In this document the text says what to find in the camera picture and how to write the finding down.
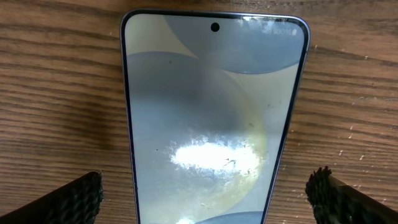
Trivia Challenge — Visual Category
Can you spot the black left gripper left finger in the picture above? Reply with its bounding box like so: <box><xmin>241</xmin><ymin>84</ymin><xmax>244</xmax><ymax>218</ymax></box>
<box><xmin>1</xmin><ymin>172</ymin><xmax>103</xmax><ymax>224</ymax></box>

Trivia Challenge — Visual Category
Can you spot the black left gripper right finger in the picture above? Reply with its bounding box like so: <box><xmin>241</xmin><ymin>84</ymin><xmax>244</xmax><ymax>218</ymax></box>
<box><xmin>305</xmin><ymin>167</ymin><xmax>397</xmax><ymax>224</ymax></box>

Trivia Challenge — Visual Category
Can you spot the blue Samsung Galaxy smartphone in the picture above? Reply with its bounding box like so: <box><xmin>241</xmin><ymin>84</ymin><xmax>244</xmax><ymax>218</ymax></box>
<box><xmin>120</xmin><ymin>9</ymin><xmax>310</xmax><ymax>224</ymax></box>

